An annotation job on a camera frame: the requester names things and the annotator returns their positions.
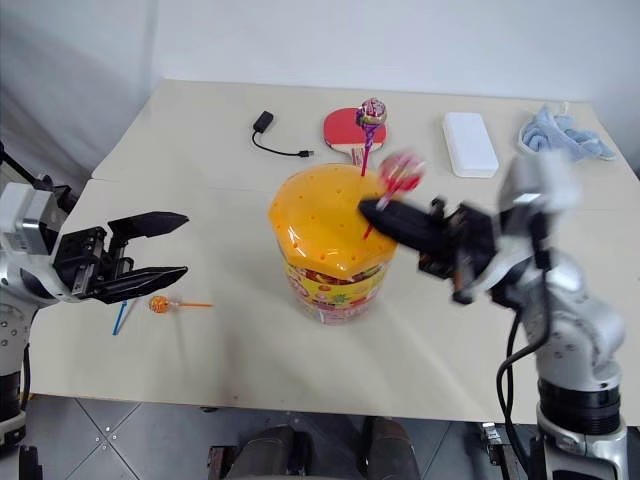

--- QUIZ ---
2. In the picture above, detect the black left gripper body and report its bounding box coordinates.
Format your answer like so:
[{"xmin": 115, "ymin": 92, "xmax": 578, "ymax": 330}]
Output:
[{"xmin": 51, "ymin": 225, "xmax": 137, "ymax": 302}]

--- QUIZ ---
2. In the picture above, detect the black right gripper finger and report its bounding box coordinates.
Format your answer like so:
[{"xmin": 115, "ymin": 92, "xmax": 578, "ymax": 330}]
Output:
[
  {"xmin": 358, "ymin": 197, "xmax": 437, "ymax": 236},
  {"xmin": 368, "ymin": 217, "xmax": 452, "ymax": 257}
]

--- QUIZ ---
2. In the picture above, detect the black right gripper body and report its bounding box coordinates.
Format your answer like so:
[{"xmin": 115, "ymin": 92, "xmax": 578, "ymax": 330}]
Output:
[{"xmin": 416, "ymin": 198, "xmax": 502, "ymax": 297}]

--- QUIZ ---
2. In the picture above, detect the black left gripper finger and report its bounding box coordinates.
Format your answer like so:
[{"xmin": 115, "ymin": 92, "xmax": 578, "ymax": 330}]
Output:
[
  {"xmin": 106, "ymin": 211, "xmax": 191, "ymax": 251},
  {"xmin": 91, "ymin": 266, "xmax": 189, "ymax": 306}
]

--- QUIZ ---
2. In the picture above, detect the red lollipop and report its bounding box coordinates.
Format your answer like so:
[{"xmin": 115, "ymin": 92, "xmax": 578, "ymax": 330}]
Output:
[{"xmin": 360, "ymin": 147, "xmax": 427, "ymax": 240}]

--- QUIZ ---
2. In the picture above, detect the lollipop jar with yellow lid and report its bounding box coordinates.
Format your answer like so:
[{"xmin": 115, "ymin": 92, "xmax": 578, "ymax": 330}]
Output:
[{"xmin": 267, "ymin": 162, "xmax": 397, "ymax": 327}]

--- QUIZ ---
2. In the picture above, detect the orange lollipop with orange stick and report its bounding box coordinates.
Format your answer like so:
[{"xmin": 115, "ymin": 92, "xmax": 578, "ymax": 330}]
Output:
[{"xmin": 149, "ymin": 295, "xmax": 214, "ymax": 316}]

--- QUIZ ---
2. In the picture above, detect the blue stick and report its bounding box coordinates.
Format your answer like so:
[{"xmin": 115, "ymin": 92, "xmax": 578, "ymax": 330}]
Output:
[{"xmin": 111, "ymin": 299, "xmax": 130, "ymax": 337}]

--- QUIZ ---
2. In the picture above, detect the red table tennis paddle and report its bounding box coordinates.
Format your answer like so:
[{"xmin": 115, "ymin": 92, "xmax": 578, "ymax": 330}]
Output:
[{"xmin": 322, "ymin": 107, "xmax": 389, "ymax": 166}]

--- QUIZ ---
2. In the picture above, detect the white rectangular box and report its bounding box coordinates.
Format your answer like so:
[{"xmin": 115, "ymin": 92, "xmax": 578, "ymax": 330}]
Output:
[{"xmin": 442, "ymin": 111, "xmax": 501, "ymax": 179}]

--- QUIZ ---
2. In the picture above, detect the purple stick lollipop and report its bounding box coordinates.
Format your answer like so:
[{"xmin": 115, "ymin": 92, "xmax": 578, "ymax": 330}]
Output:
[{"xmin": 354, "ymin": 97, "xmax": 390, "ymax": 179}]

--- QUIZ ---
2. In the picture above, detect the light blue cloth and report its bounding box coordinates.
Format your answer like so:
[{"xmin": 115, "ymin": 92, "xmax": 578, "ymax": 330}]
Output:
[{"xmin": 521, "ymin": 104, "xmax": 617, "ymax": 163}]

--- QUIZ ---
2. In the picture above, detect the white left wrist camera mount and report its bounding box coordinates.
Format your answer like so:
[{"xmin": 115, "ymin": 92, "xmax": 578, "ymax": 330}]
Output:
[{"xmin": 0, "ymin": 181, "xmax": 57, "ymax": 257}]

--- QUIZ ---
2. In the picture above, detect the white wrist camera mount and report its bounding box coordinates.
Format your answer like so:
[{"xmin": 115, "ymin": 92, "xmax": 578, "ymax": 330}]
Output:
[
  {"xmin": 0, "ymin": 181, "xmax": 57, "ymax": 257},
  {"xmin": 499, "ymin": 151, "xmax": 584, "ymax": 222}
]

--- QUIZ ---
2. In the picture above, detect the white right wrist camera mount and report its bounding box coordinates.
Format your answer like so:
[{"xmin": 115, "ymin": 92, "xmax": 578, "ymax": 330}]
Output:
[{"xmin": 499, "ymin": 151, "xmax": 584, "ymax": 222}]

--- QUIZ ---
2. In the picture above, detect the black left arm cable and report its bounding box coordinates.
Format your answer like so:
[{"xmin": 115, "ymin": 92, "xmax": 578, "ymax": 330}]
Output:
[{"xmin": 0, "ymin": 142, "xmax": 54, "ymax": 194}]

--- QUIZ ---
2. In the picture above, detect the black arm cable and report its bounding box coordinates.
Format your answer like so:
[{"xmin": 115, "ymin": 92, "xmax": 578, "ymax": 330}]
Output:
[
  {"xmin": 0, "ymin": 142, "xmax": 54, "ymax": 194},
  {"xmin": 495, "ymin": 239, "xmax": 554, "ymax": 480}
]

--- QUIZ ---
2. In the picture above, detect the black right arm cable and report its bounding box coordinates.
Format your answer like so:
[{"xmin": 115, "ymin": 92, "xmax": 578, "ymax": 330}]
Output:
[{"xmin": 495, "ymin": 239, "xmax": 554, "ymax": 480}]

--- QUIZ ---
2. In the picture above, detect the black adapter with cable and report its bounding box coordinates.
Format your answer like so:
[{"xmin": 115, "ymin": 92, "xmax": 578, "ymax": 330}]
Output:
[{"xmin": 250, "ymin": 110, "xmax": 316, "ymax": 161}]

